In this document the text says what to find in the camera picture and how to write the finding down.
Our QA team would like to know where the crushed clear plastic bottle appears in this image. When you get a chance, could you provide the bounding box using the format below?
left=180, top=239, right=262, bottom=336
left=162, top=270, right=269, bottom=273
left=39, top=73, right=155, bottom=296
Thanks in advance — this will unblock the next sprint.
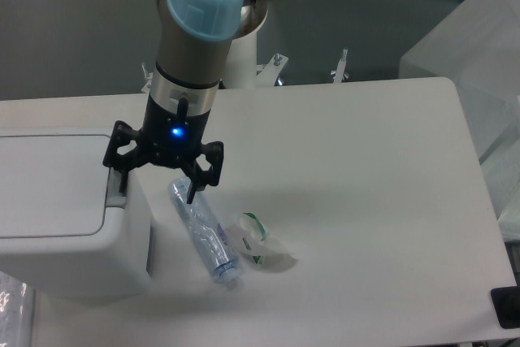
left=167, top=177, right=239, bottom=284

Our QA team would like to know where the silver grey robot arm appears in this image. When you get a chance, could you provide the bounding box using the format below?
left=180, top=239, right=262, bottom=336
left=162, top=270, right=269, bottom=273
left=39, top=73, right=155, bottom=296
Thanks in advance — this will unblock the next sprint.
left=103, top=0, right=273, bottom=200

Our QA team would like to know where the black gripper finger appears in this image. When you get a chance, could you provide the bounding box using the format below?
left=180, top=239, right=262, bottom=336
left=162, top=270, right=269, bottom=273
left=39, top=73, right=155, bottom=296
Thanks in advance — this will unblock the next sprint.
left=181, top=141, right=224, bottom=205
left=102, top=120, right=153, bottom=195

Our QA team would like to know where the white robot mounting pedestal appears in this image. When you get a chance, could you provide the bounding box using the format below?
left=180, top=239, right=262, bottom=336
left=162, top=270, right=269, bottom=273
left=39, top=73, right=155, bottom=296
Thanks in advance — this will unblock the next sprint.
left=141, top=0, right=280, bottom=93

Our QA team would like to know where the black device at table edge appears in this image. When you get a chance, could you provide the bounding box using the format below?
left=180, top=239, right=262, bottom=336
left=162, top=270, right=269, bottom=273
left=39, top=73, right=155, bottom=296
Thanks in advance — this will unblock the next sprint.
left=490, top=286, right=519, bottom=329

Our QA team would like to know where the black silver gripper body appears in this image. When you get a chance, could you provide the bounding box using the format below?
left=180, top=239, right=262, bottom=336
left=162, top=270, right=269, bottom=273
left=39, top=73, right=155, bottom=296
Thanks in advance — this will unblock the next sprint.
left=137, top=70, right=219, bottom=169

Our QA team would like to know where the white push-lid trash can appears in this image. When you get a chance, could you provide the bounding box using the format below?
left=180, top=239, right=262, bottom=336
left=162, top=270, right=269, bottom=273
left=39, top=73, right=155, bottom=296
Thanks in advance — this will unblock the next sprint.
left=1, top=128, right=154, bottom=298

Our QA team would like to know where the clear plastic film sheet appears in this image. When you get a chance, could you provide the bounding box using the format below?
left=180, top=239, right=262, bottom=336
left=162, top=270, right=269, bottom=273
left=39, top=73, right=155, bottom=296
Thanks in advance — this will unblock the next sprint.
left=1, top=272, right=34, bottom=346

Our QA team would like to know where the crumpled white green wrapper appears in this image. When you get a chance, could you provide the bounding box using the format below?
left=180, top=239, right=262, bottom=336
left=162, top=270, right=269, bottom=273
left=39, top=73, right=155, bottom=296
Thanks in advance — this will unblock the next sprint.
left=223, top=212, right=297, bottom=273

